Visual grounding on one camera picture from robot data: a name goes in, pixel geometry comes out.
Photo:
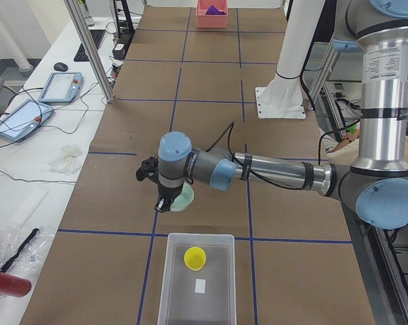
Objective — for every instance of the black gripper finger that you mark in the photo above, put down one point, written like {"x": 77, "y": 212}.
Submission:
{"x": 163, "y": 204}

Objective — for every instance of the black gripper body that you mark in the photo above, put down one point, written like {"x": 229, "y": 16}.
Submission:
{"x": 167, "y": 194}

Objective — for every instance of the mint green bowl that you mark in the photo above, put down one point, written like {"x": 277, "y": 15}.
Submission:
{"x": 185, "y": 198}

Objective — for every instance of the yellow plastic cup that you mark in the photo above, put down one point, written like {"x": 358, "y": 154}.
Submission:
{"x": 195, "y": 258}

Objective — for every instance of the purple cloth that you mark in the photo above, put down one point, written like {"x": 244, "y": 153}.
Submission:
{"x": 214, "y": 11}

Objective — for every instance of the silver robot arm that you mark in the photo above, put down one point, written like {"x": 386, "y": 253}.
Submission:
{"x": 375, "y": 184}

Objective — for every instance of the black power adapter box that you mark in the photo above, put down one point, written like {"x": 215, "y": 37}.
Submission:
{"x": 119, "y": 51}

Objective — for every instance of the crumpled white cloth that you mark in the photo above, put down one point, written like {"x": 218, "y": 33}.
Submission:
{"x": 68, "y": 161}

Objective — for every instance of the white label in bin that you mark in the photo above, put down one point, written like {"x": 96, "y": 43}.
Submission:
{"x": 200, "y": 286}

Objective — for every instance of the translucent white plastic bin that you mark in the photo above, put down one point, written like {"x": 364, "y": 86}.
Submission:
{"x": 179, "y": 303}

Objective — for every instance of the upper teach pendant tablet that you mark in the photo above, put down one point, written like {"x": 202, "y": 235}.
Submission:
{"x": 61, "y": 88}

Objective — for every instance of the teach pendant tablet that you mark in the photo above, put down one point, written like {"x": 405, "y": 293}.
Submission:
{"x": 61, "y": 88}
{"x": 24, "y": 120}

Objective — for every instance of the white flat block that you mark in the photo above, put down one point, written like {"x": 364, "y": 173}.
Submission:
{"x": 27, "y": 208}

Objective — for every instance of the black computer mouse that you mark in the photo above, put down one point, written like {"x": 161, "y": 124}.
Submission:
{"x": 60, "y": 66}

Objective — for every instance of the lower teach pendant tablet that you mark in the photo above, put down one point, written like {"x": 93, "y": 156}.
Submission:
{"x": 24, "y": 120}

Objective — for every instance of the pink plastic bin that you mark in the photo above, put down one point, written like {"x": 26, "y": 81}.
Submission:
{"x": 204, "y": 21}

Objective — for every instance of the clear plastic bag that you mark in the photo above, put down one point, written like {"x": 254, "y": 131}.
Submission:
{"x": 24, "y": 248}

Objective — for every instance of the red cylinder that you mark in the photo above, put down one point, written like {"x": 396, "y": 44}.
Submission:
{"x": 14, "y": 286}

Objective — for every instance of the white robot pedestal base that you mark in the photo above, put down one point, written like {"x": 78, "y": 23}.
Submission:
{"x": 282, "y": 97}

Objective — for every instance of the aluminium frame post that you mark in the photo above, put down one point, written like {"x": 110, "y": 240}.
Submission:
{"x": 90, "y": 48}

